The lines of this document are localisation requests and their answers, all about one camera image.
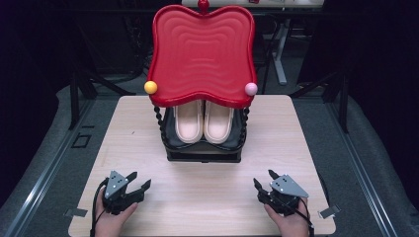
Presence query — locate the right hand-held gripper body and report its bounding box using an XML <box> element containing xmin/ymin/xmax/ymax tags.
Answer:
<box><xmin>256</xmin><ymin>174</ymin><xmax>309</xmax><ymax>217</ymax></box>

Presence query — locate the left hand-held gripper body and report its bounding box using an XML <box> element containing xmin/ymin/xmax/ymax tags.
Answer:
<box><xmin>102</xmin><ymin>170</ymin><xmax>146</xmax><ymax>216</ymax></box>

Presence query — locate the cream clog shoe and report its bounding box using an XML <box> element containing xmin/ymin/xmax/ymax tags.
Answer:
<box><xmin>173</xmin><ymin>99</ymin><xmax>204</xmax><ymax>144</ymax></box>
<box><xmin>203</xmin><ymin>100</ymin><xmax>235</xmax><ymax>145</ymax></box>

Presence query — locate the red and black shoe rack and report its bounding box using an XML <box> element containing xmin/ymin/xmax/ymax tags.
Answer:
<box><xmin>143</xmin><ymin>0</ymin><xmax>259</xmax><ymax>164</ymax></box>

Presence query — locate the person's left hand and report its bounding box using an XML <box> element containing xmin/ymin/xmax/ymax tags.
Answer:
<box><xmin>94</xmin><ymin>189</ymin><xmax>139</xmax><ymax>237</ymax></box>

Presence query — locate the person's right hand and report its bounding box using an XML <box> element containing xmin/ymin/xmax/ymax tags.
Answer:
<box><xmin>263</xmin><ymin>197</ymin><xmax>311</xmax><ymax>237</ymax></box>

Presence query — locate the grey tape strip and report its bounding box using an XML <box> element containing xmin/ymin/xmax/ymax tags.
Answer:
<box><xmin>317</xmin><ymin>204</ymin><xmax>342</xmax><ymax>220</ymax></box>
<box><xmin>63</xmin><ymin>207</ymin><xmax>89</xmax><ymax>218</ymax></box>

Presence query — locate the black metal stand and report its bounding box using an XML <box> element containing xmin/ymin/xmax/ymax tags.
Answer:
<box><xmin>290</xmin><ymin>69</ymin><xmax>350</xmax><ymax>134</ymax></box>
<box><xmin>67</xmin><ymin>69</ymin><xmax>136</xmax><ymax>131</ymax></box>

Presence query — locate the white desk leg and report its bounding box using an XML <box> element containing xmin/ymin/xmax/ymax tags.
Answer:
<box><xmin>270</xmin><ymin>18</ymin><xmax>292</xmax><ymax>86</ymax></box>

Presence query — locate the white desk top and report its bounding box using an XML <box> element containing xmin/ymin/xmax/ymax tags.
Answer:
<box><xmin>181</xmin><ymin>0</ymin><xmax>325</xmax><ymax>9</ymax></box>

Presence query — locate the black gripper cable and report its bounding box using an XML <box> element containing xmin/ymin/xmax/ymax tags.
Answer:
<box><xmin>290</xmin><ymin>197</ymin><xmax>315</xmax><ymax>237</ymax></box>
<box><xmin>89</xmin><ymin>178</ymin><xmax>110</xmax><ymax>237</ymax></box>

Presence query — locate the metal floor rail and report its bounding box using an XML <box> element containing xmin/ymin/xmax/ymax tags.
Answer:
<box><xmin>324</xmin><ymin>98</ymin><xmax>400</xmax><ymax>237</ymax></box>
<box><xmin>2</xmin><ymin>98</ymin><xmax>97</xmax><ymax>237</ymax></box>

